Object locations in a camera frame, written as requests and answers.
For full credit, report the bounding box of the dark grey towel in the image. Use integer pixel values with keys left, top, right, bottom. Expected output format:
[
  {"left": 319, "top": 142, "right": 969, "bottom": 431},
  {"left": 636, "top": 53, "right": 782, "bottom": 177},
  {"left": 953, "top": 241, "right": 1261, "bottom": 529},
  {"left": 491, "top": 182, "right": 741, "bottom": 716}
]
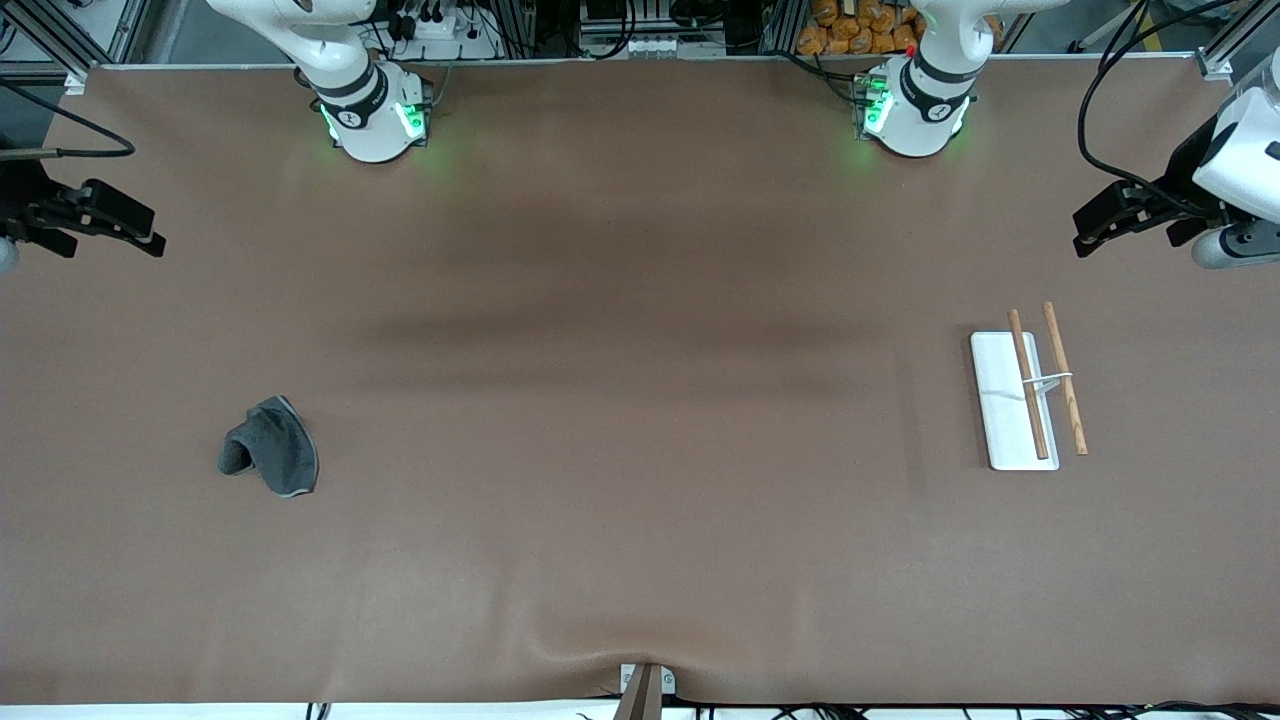
[{"left": 217, "top": 395, "right": 320, "bottom": 499}]

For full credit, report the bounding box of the wooden rack rod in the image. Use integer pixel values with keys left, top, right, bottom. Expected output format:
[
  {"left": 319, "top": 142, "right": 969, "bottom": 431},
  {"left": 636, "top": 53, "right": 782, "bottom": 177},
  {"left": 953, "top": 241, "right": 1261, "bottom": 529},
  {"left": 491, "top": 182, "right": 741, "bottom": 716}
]
[
  {"left": 1041, "top": 301, "right": 1090, "bottom": 457},
  {"left": 1006, "top": 309, "right": 1051, "bottom": 462}
]

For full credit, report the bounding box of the pile of orange objects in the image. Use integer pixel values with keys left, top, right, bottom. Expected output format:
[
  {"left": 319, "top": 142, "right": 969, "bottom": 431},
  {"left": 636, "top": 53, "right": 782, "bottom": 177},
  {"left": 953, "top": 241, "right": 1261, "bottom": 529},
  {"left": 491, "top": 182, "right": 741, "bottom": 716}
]
[{"left": 797, "top": 0, "right": 923, "bottom": 57}]

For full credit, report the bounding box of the white power strip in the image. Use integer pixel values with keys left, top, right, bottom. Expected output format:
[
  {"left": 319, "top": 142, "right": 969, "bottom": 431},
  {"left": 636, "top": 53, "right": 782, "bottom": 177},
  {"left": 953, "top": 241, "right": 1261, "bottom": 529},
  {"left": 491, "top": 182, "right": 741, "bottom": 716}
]
[{"left": 385, "top": 0, "right": 503, "bottom": 62}]

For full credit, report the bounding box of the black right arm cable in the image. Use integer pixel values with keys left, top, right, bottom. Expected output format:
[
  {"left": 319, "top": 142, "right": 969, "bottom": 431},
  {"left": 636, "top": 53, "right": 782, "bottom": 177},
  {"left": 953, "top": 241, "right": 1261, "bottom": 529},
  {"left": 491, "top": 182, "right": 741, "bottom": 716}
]
[{"left": 0, "top": 78, "right": 137, "bottom": 161}]

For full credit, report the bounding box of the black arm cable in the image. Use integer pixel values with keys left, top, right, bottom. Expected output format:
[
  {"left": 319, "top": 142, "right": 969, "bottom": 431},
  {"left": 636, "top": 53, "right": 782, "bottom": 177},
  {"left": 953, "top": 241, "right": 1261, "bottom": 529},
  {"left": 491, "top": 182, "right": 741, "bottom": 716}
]
[
  {"left": 1076, "top": 0, "right": 1217, "bottom": 217},
  {"left": 0, "top": 78, "right": 137, "bottom": 161}
]

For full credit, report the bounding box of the aluminium frame post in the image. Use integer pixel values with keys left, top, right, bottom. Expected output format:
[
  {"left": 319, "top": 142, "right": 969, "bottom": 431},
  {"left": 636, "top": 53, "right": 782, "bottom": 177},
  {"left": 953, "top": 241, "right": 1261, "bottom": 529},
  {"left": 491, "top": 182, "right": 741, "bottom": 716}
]
[
  {"left": 0, "top": 0, "right": 153, "bottom": 97},
  {"left": 1195, "top": 0, "right": 1280, "bottom": 83}
]

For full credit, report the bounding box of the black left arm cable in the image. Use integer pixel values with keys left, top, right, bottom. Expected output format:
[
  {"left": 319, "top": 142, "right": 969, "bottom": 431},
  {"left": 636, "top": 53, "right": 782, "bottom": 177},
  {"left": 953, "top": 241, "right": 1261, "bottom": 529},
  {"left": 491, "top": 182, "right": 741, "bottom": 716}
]
[{"left": 1076, "top": 0, "right": 1217, "bottom": 217}]

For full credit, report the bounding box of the white rack base plate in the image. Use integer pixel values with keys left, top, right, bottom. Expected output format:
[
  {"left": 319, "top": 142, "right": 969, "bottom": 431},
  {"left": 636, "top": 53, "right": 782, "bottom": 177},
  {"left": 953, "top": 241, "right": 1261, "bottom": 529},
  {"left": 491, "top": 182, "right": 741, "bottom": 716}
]
[{"left": 969, "top": 330, "right": 1061, "bottom": 472}]

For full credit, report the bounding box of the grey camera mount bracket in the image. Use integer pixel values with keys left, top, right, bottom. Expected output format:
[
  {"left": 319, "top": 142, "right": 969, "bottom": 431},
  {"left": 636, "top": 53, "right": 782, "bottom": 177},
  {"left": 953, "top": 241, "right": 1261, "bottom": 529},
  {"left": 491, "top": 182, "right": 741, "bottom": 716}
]
[{"left": 612, "top": 661, "right": 678, "bottom": 720}]

